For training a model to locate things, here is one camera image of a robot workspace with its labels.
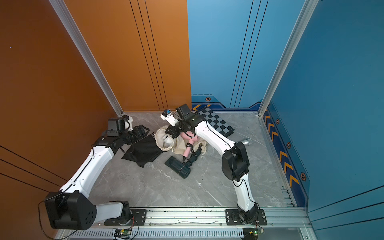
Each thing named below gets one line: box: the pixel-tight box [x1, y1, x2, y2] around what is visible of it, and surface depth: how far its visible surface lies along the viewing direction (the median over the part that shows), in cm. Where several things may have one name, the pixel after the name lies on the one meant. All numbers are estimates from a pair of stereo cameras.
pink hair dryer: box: [180, 132, 200, 162], surface depth 96 cm
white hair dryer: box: [162, 135, 174, 147], surface depth 91 cm
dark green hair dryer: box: [164, 143, 203, 179], surface depth 89 cm
